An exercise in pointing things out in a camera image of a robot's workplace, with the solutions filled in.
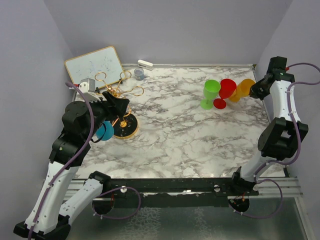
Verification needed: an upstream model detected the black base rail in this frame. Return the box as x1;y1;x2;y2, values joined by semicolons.
89;171;258;208

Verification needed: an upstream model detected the gold wire glass rack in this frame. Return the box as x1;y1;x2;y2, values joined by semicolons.
94;70;145;140

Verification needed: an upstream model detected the green wine glass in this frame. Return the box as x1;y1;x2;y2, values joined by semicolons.
200;79;221;110

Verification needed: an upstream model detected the blue wine glass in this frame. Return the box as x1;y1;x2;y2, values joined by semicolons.
94;121;114;143

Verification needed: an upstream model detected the white whiteboard eraser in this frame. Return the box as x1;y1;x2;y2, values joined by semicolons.
137;59;154;71

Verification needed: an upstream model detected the whiteboard with wooden frame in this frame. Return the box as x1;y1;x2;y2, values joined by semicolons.
64;46;124;89

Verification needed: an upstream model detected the orange wine glass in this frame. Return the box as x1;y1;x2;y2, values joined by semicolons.
228;78;256;103

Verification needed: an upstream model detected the red wine glass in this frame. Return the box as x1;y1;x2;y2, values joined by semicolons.
213;78;237;110

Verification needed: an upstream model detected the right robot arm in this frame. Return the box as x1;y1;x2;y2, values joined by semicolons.
229;56;309;196

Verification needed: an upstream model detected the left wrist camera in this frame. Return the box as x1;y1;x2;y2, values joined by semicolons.
73;78;104;103

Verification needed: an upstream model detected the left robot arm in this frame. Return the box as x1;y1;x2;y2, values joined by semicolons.
13;92;130;240

